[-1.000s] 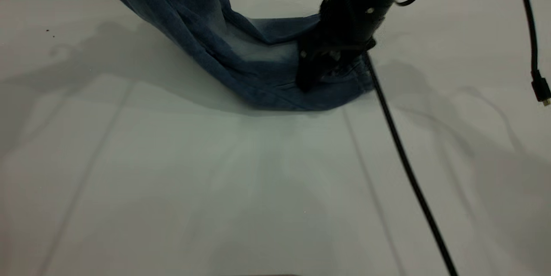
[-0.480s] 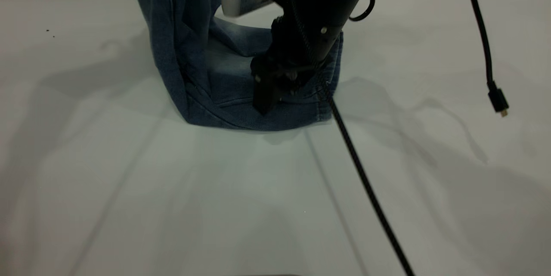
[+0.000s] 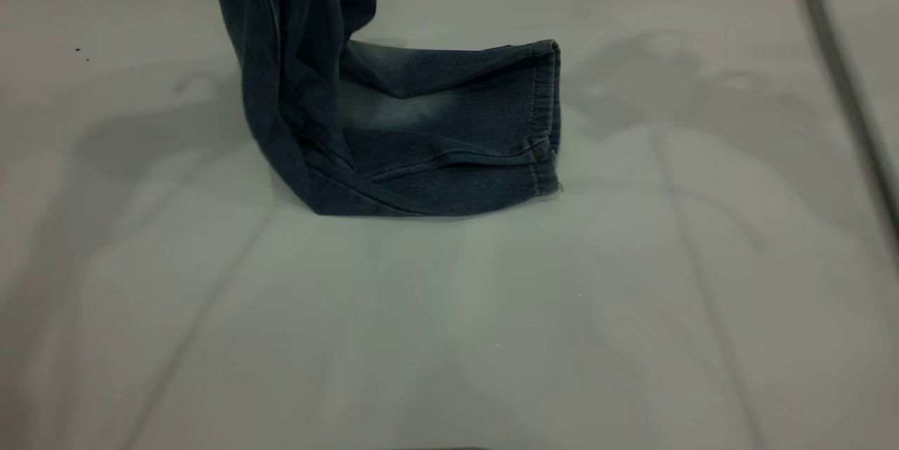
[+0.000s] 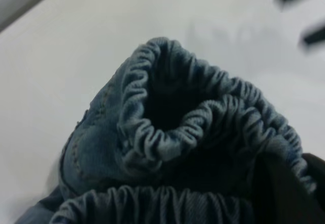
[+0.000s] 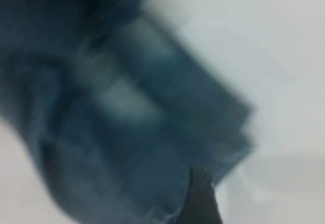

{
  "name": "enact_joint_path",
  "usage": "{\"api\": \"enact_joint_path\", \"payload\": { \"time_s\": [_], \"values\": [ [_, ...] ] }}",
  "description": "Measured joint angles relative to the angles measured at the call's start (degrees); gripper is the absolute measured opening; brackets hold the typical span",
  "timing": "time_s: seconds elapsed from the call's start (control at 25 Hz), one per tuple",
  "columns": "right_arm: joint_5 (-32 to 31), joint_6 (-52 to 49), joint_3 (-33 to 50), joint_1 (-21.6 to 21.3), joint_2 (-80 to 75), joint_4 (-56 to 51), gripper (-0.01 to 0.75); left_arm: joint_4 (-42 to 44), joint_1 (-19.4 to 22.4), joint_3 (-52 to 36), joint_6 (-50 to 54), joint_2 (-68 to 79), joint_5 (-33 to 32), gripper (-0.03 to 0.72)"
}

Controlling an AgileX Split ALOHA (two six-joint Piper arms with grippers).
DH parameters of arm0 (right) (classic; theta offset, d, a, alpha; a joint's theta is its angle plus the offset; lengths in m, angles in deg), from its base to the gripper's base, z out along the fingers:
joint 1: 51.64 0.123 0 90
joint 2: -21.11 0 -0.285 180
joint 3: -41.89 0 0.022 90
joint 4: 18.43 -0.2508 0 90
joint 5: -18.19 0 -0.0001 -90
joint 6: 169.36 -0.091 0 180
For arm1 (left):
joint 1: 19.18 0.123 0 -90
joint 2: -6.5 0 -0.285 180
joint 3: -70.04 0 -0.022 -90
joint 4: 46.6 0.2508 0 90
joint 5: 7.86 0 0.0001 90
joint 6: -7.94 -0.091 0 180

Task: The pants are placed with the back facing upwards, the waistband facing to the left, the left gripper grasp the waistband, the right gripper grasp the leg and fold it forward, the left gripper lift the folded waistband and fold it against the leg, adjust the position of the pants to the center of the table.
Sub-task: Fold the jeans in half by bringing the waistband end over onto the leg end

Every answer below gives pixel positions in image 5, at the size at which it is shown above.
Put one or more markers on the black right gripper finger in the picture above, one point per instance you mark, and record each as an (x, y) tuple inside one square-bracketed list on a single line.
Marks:
[(203, 201)]

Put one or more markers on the blue denim pants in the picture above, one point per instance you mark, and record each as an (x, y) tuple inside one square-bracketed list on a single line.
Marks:
[(114, 132)]

